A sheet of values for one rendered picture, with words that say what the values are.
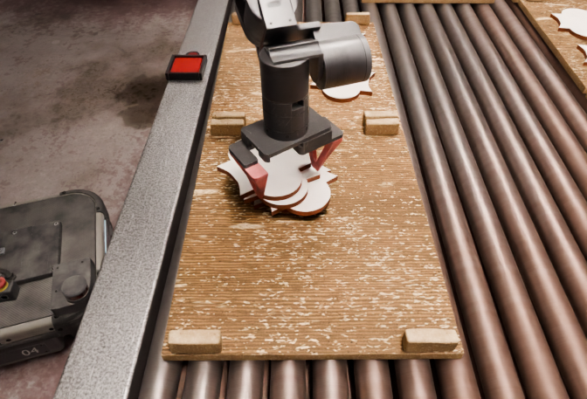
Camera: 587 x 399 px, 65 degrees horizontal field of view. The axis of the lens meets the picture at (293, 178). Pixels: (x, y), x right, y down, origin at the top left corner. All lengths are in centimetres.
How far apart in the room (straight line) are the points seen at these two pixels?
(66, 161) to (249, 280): 184
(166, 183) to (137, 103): 186
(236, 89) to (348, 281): 47
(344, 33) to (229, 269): 33
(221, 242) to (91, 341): 20
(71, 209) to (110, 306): 115
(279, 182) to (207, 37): 59
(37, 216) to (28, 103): 115
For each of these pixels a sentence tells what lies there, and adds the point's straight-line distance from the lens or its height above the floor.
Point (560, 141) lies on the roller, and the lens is 97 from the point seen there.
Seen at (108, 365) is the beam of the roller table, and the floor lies 92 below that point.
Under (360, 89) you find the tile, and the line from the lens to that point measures 92.
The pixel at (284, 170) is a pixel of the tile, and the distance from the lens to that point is 67.
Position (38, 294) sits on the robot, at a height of 24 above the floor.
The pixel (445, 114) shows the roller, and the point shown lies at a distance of 94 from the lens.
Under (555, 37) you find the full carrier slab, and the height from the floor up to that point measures 94.
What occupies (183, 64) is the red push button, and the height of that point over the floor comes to 93.
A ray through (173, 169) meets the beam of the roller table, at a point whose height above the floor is 91.
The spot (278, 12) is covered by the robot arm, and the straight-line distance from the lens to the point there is 54.
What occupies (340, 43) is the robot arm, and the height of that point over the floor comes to 119.
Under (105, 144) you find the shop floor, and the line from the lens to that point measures 241.
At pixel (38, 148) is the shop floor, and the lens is 252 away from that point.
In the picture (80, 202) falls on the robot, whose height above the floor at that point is 24.
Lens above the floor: 145
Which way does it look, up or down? 45 degrees down
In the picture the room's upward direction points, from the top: straight up
